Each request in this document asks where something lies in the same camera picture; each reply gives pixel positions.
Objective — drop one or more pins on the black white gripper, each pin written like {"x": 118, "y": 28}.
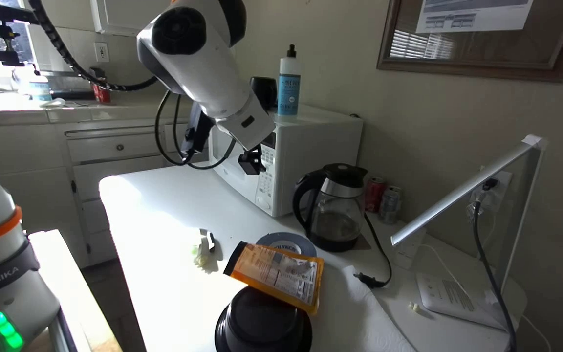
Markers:
{"x": 198, "y": 128}

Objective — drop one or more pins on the orange packet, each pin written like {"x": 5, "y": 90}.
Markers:
{"x": 282, "y": 276}

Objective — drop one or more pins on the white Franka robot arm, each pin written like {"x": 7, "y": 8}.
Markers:
{"x": 196, "y": 59}

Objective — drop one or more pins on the wide white cabinet drawer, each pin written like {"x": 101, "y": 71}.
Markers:
{"x": 116, "y": 147}

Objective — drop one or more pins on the black cup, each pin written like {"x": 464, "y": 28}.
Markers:
{"x": 265, "y": 90}

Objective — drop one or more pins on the small green white object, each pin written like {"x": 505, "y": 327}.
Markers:
{"x": 202, "y": 251}

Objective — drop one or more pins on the red canister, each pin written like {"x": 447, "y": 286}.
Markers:
{"x": 103, "y": 92}

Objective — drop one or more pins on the white microwave oven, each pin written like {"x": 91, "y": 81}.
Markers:
{"x": 308, "y": 157}

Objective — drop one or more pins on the blue spray bottle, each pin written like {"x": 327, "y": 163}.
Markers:
{"x": 288, "y": 85}

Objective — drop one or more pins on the black glass electric kettle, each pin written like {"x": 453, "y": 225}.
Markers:
{"x": 333, "y": 208}

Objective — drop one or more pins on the white kitchen cabinet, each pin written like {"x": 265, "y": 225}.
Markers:
{"x": 48, "y": 182}

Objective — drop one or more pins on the wooden robot mounting table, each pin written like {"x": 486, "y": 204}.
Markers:
{"x": 73, "y": 286}

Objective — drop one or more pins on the black round bowl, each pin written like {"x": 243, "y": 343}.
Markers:
{"x": 263, "y": 329}

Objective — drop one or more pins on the small white pinned paper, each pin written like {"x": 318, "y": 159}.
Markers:
{"x": 419, "y": 45}

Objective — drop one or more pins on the white paper sheet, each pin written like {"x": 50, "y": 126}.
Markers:
{"x": 454, "y": 296}

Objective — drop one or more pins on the wooden framed bulletin board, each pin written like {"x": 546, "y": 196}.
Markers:
{"x": 490, "y": 59}

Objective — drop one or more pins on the large white printed notice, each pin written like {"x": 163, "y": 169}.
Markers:
{"x": 474, "y": 16}

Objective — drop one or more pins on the white wall switch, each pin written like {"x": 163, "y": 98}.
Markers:
{"x": 101, "y": 51}

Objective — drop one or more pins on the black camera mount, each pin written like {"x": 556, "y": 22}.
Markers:
{"x": 5, "y": 36}

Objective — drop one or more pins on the white metal frame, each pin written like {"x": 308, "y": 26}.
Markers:
{"x": 464, "y": 192}

